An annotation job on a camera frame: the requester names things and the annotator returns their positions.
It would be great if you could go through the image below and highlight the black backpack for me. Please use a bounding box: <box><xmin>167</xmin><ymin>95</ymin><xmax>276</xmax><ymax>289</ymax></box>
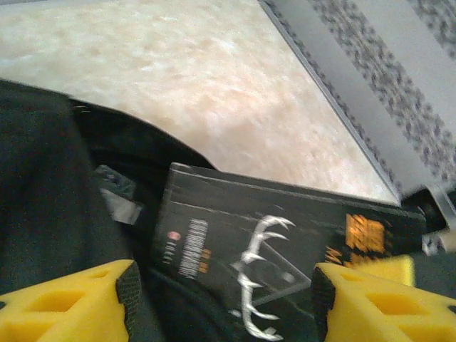
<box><xmin>0</xmin><ymin>78</ymin><xmax>250</xmax><ymax>342</ymax></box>

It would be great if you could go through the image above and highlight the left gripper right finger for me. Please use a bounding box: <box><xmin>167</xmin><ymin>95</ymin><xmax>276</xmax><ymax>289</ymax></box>
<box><xmin>313</xmin><ymin>262</ymin><xmax>456</xmax><ymax>342</ymax></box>

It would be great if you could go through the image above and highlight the black book orange title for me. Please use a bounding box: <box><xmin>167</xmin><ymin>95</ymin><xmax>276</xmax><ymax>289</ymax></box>
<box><xmin>149</xmin><ymin>162</ymin><xmax>428</xmax><ymax>342</ymax></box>

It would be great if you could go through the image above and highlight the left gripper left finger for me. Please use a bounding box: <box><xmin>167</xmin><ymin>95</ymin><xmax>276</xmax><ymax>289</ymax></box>
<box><xmin>0</xmin><ymin>259</ymin><xmax>142</xmax><ymax>342</ymax></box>

